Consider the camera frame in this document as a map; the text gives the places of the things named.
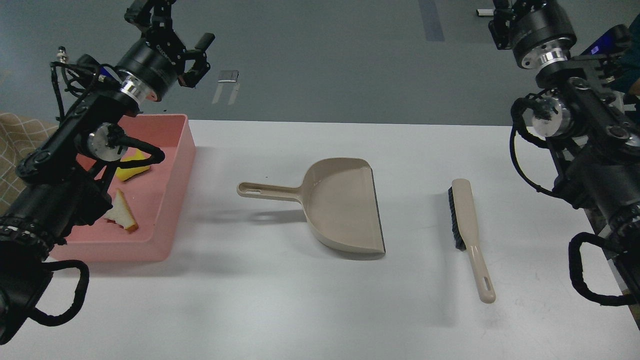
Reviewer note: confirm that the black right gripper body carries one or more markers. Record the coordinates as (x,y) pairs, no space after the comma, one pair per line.
(537,32)

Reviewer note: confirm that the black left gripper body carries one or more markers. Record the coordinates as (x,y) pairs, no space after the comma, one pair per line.
(155,63)

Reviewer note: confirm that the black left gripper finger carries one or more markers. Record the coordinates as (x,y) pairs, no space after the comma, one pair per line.
(201,46)
(150,16)

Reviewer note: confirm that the yellow green sponge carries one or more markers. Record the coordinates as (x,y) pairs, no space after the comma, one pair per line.
(124,174)

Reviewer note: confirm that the white bread slice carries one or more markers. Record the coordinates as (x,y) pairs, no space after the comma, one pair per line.
(120,212)

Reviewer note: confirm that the beige hand brush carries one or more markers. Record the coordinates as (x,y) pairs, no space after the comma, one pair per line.
(465,230)

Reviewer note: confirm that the beige plastic dustpan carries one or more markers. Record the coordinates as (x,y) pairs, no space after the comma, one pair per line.
(339,200)

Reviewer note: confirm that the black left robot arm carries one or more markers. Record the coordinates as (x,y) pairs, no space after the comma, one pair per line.
(68,176)

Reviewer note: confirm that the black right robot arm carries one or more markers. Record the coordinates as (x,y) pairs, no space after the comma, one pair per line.
(594,145)

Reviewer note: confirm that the pink plastic bin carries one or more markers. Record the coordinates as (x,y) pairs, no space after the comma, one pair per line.
(155,198)

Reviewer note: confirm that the white floor stand base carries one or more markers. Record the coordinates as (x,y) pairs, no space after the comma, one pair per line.
(485,12)

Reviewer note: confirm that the beige checkered cloth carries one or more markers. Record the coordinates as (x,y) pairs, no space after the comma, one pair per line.
(19,136)

